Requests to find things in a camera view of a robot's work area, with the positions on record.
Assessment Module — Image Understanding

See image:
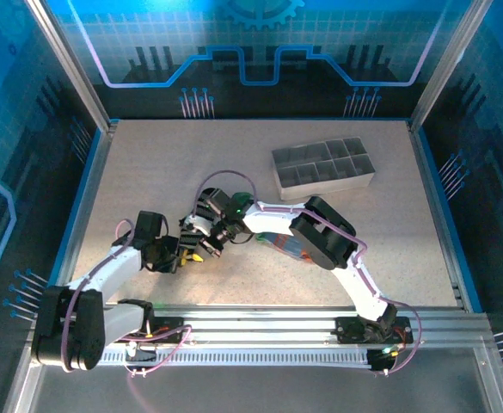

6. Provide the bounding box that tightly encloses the aluminium frame post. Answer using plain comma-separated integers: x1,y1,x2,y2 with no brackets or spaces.
408,0,495,130
26,0,119,133

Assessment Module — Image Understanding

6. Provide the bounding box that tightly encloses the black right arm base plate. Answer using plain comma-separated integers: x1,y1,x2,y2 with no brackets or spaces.
335,316,414,345

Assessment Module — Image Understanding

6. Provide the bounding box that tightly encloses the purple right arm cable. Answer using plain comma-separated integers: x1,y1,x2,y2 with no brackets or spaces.
193,170,423,378

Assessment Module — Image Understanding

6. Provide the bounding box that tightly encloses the aluminium mounting rail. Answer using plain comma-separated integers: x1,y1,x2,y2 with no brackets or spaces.
31,304,493,353

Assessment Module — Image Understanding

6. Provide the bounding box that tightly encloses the white slotted cable duct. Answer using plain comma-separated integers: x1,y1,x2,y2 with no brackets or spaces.
98,348,372,367

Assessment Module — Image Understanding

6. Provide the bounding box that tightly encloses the grey compartment organiser box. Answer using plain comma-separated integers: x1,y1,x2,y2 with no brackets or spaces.
271,137,376,202

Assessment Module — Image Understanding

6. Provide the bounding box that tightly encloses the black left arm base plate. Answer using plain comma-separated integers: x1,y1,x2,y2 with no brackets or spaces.
104,316,196,345

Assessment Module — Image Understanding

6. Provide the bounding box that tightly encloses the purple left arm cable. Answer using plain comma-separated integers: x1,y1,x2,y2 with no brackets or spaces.
61,218,192,379

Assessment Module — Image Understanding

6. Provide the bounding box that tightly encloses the aluminium side rail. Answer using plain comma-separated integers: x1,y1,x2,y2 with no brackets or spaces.
407,120,471,310
59,120,119,302

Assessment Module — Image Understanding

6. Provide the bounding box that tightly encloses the small black connector box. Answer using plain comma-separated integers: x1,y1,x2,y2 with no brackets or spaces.
367,347,401,373

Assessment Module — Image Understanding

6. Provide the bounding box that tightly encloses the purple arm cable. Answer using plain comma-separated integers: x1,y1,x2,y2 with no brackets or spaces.
193,170,423,378
61,218,192,379

